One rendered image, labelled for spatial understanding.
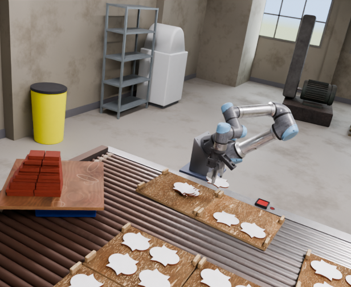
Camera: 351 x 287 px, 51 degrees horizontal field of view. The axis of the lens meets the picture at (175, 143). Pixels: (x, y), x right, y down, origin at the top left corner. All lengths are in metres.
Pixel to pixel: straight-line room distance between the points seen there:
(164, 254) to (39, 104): 3.44
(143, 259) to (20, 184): 0.70
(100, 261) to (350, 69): 9.12
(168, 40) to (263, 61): 4.39
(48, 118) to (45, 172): 3.05
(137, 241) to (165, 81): 5.12
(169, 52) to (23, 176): 5.06
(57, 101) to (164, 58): 2.50
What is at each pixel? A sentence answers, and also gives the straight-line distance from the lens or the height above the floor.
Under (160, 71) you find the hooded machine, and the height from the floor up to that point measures 0.69.
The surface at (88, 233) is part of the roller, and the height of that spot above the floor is 0.92.
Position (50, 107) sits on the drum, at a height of 0.51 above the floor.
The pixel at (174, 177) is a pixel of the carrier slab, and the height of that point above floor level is 0.94.
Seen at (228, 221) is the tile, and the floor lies 0.94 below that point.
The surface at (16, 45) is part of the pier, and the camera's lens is 4.89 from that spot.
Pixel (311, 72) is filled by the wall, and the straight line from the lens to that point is 10.33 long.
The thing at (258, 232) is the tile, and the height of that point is 0.94.
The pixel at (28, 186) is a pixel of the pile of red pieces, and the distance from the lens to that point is 1.94.
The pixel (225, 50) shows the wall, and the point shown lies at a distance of 9.55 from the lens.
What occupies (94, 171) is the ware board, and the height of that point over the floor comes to 1.04.
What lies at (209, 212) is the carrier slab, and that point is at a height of 0.94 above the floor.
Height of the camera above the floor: 2.07
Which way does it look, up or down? 23 degrees down
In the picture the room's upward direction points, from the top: 8 degrees clockwise
